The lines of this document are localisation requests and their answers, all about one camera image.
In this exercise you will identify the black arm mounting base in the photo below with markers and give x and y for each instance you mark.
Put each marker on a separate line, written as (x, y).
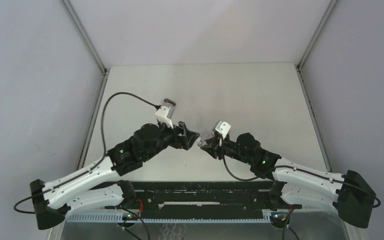
(205, 199)

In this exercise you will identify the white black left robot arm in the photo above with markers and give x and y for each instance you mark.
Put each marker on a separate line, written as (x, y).
(96, 185)

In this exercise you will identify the white slotted cable duct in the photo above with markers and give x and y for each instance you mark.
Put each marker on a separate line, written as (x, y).
(119, 217)

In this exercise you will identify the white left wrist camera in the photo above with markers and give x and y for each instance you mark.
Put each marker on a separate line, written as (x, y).
(164, 114)

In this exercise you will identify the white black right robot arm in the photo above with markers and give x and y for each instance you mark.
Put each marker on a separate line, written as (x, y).
(348, 195)

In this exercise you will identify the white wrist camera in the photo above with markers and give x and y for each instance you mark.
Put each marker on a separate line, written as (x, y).
(164, 114)
(221, 129)

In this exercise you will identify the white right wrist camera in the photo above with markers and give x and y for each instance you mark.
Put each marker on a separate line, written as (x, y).
(221, 129)

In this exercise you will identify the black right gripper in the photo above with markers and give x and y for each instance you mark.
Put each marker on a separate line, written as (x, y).
(215, 142)

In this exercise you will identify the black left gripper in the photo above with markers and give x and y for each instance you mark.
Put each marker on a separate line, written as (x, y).
(190, 136)

